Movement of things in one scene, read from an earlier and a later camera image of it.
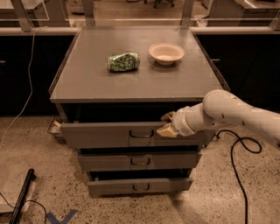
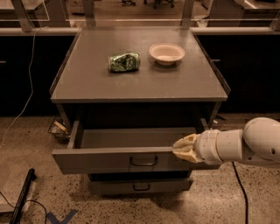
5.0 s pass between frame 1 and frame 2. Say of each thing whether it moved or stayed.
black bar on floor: stayed
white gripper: moved
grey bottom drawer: stayed
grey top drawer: moved
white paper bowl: stayed
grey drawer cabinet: stayed
